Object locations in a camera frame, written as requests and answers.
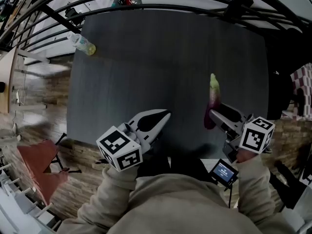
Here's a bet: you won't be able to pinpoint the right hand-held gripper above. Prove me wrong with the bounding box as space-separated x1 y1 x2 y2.
209 103 275 164

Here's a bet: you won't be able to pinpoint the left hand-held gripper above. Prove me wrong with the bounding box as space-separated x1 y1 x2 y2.
96 109 172 172

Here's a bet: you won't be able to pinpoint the purple and green eggplant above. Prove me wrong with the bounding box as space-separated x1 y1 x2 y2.
204 73 221 130

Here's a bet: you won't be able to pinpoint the person's left forearm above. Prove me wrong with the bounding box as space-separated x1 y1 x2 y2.
78 166 139 229

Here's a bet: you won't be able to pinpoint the person's right forearm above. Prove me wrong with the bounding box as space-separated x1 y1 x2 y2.
235 152 276 219

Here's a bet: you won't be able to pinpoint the dark grey table top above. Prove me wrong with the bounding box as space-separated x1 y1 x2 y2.
66 8 269 159

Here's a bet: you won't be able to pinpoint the person's dark trousers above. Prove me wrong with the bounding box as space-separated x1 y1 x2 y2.
136 155 215 185

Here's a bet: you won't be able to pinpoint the small black screen device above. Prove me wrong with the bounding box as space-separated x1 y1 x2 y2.
210 158 239 187

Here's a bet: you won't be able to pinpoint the black office chair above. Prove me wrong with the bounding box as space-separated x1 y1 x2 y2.
264 28 300 120

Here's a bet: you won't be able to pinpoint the person's beige sweatshirt torso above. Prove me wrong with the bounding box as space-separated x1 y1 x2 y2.
57 173 295 234

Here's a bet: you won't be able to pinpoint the table with checkered cloth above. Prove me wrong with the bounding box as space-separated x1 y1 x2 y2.
281 63 312 121

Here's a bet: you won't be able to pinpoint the black folding stand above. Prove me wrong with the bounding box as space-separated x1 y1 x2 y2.
50 133 82 174

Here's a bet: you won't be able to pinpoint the clear bottle with yellow liquid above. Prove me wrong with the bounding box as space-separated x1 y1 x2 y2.
67 31 97 56

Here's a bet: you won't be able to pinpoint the salmon pink cloth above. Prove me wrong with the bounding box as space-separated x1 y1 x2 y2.
17 139 69 206

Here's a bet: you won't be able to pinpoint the light wooden desk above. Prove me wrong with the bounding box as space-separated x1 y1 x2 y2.
0 47 19 114

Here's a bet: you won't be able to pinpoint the white rack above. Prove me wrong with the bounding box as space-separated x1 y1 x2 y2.
0 162 61 234

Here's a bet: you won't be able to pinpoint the black device cable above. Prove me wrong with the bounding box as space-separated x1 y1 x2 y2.
228 184 235 208

